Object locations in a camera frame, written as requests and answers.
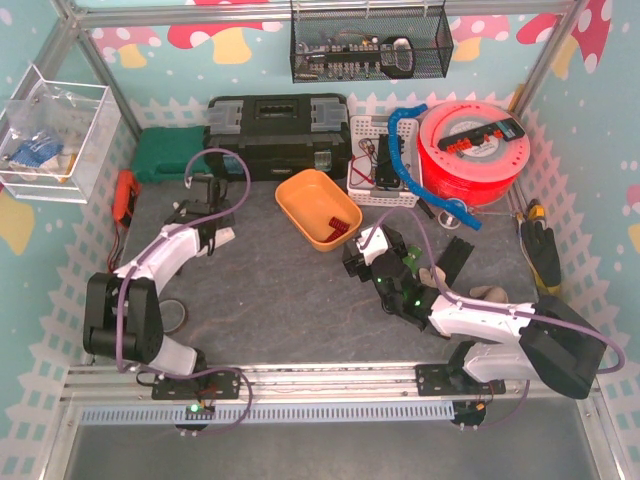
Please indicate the black yellow work glove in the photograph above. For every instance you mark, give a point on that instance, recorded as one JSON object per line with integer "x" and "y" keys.
{"x": 540, "y": 250}

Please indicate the black terminal strip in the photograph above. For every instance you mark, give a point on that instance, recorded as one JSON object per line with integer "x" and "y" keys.
{"x": 507, "y": 129}

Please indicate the black wire mesh basket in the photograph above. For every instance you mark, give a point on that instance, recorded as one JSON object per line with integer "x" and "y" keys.
{"x": 357, "y": 45}

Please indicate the orange plastic bin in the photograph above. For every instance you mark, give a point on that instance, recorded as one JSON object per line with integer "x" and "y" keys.
{"x": 310, "y": 199}

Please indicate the orange filament spool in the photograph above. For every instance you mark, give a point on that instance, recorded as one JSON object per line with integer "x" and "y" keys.
{"x": 477, "y": 176}

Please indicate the blue white glove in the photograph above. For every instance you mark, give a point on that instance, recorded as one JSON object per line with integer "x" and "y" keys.
{"x": 40, "y": 151}

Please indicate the brown tape roll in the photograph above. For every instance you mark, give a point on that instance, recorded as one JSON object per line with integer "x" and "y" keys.
{"x": 173, "y": 315}

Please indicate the beige work glove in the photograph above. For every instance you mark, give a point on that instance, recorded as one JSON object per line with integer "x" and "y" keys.
{"x": 490, "y": 293}

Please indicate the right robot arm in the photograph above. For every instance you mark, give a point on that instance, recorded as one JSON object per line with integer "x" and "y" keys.
{"x": 546, "y": 340}

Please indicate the black metal bracket plate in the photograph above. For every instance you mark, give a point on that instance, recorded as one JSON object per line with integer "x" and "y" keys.
{"x": 385, "y": 176}

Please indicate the clear acrylic box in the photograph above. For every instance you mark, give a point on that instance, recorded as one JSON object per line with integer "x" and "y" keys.
{"x": 85, "y": 117}

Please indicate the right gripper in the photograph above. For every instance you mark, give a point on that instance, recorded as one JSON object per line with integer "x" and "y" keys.
{"x": 395, "y": 248}

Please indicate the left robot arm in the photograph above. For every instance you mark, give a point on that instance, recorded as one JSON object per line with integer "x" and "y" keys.
{"x": 123, "y": 319}

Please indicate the black ribbed block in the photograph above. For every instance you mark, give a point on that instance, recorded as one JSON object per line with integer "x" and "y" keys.
{"x": 453, "y": 259}

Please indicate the aluminium front rail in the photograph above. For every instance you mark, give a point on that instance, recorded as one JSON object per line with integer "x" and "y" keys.
{"x": 278, "y": 382}

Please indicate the green tool case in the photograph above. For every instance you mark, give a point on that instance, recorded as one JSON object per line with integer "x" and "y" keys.
{"x": 162, "y": 153}

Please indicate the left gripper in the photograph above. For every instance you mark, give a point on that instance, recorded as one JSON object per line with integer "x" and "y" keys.
{"x": 201, "y": 210}

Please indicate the white perforated basket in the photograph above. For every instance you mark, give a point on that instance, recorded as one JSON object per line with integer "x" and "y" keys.
{"x": 361, "y": 188}

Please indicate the orange multimeter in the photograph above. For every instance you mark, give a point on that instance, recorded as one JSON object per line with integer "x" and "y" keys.
{"x": 126, "y": 194}

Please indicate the white tape roll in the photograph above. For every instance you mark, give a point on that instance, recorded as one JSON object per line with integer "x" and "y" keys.
{"x": 448, "y": 221}

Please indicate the black toolbox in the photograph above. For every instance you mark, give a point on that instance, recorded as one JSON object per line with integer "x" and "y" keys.
{"x": 278, "y": 136}

